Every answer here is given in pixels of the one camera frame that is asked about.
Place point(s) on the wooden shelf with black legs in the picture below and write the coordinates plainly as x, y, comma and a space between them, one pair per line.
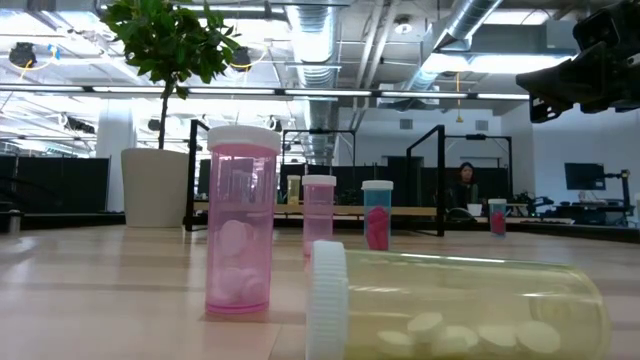
415, 211

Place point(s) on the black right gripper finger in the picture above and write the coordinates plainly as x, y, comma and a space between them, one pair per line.
570, 77

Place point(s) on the black background frame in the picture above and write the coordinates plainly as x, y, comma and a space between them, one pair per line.
495, 136

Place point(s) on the black computer monitor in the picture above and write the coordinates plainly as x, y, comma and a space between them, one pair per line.
585, 176

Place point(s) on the yellow pill bottle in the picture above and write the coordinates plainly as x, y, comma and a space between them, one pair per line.
450, 300
293, 192

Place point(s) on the green leafy plant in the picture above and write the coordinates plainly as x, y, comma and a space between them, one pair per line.
165, 40

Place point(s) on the long ceiling light strip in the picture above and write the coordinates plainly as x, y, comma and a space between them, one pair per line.
325, 92

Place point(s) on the black aluminium table frame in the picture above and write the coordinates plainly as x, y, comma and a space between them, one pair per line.
575, 231

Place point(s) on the white cup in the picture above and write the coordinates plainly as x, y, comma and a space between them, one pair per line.
474, 210

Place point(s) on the black background robot arm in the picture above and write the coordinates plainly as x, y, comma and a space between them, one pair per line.
542, 205

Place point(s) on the pink pill bottle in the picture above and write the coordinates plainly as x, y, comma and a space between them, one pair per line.
242, 225
318, 215

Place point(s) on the white plant pot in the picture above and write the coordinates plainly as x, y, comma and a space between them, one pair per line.
155, 190

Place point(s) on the silver ventilation duct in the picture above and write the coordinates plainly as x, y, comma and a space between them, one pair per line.
315, 30
470, 20

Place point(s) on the person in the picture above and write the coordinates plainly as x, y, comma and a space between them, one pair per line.
465, 187

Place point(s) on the small grey metal canister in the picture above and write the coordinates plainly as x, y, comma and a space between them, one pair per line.
15, 222

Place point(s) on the black partition panel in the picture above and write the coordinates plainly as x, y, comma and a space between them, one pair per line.
60, 185

